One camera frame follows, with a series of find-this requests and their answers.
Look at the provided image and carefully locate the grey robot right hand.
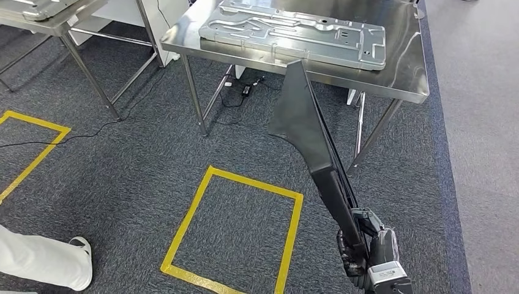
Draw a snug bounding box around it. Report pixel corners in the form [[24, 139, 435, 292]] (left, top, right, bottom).
[[335, 208, 401, 279]]

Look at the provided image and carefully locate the black plastic frame part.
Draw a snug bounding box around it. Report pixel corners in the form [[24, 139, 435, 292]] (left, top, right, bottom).
[[266, 59, 368, 265]]

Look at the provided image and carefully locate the steel workbench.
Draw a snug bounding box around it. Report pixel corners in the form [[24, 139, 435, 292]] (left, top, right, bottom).
[[160, 0, 431, 177]]

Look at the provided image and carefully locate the yellow floor tape outline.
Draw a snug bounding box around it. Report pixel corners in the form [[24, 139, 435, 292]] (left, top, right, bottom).
[[0, 110, 72, 206], [160, 165, 305, 294]]

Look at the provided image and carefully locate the stamped metal panel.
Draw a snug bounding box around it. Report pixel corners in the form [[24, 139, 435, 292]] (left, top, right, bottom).
[[198, 0, 387, 72], [0, 0, 80, 22]]

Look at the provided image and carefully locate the person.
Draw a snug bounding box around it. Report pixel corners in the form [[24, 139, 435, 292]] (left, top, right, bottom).
[[0, 224, 94, 292]]

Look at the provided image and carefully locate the white cabinet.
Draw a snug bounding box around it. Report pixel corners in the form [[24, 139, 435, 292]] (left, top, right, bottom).
[[67, 0, 192, 68]]

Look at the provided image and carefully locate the steel side table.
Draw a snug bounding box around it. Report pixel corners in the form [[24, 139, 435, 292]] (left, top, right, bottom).
[[0, 0, 165, 122]]

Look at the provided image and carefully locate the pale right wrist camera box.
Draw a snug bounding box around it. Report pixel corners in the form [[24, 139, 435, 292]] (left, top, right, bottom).
[[367, 260, 414, 294]]

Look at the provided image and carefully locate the black floor cable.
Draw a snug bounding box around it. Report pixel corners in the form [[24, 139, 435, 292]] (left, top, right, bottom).
[[0, 67, 171, 149]]

